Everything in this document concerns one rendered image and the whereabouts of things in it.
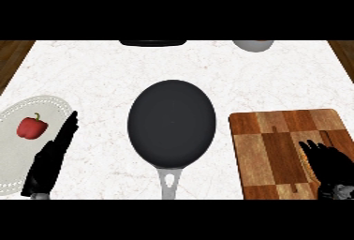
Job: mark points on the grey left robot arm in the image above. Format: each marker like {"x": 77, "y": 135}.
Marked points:
{"x": 40, "y": 196}

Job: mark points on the white lace placemat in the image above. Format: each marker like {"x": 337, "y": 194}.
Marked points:
{"x": 21, "y": 150}

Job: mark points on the black flat object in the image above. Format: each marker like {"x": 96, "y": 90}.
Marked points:
{"x": 153, "y": 42}

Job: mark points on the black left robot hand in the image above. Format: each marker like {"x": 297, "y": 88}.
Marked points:
{"x": 51, "y": 156}

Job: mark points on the dark grey frying pan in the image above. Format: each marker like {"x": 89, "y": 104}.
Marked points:
{"x": 172, "y": 124}

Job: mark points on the grey bowl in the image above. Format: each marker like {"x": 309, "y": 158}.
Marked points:
{"x": 253, "y": 45}

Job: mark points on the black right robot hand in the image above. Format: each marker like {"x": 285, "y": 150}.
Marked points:
{"x": 332, "y": 165}

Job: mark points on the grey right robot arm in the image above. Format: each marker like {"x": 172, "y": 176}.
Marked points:
{"x": 340, "y": 192}

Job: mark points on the red bell pepper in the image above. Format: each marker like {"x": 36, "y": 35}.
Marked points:
{"x": 32, "y": 127}

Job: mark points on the wooden checkered cutting board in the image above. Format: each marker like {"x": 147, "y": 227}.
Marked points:
{"x": 272, "y": 146}

